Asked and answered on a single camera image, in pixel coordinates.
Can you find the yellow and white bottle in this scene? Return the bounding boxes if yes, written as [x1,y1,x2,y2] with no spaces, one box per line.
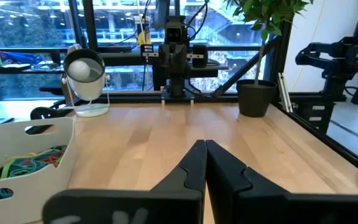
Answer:
[134,14,152,47]

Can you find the white desk lamp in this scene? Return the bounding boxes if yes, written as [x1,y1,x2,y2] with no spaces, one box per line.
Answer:
[60,43,111,118]

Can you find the white plastic bin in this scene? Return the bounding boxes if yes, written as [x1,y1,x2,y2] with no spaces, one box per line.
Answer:
[0,116,76,224]

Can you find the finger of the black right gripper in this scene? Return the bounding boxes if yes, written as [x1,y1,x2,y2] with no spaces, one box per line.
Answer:
[158,49,175,77]
[173,49,188,77]

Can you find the blue bag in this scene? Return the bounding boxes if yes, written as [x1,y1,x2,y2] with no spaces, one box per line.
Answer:
[0,50,40,65]

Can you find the green plant in black pot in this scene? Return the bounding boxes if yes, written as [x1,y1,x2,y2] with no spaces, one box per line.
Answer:
[224,0,314,119]

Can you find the silver metal bar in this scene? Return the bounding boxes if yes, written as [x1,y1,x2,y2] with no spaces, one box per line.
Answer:
[277,71,294,114]

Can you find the black desk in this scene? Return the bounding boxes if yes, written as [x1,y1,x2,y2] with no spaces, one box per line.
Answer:
[0,46,229,78]

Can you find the yellow rubber band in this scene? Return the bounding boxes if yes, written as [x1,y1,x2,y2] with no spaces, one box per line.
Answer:
[1,148,57,164]

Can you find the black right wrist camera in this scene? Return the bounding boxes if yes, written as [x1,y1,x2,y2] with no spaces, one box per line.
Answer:
[164,15,188,45]

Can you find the red rubber band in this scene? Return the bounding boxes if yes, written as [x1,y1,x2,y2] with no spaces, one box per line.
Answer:
[0,154,65,183]

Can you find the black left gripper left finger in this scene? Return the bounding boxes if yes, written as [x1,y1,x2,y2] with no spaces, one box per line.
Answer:
[42,139,207,224]

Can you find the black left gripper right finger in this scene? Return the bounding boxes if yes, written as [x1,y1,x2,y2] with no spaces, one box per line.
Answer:
[206,139,358,224]

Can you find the black hanging cable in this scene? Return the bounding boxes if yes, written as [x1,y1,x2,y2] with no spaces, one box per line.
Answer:
[185,0,211,43]

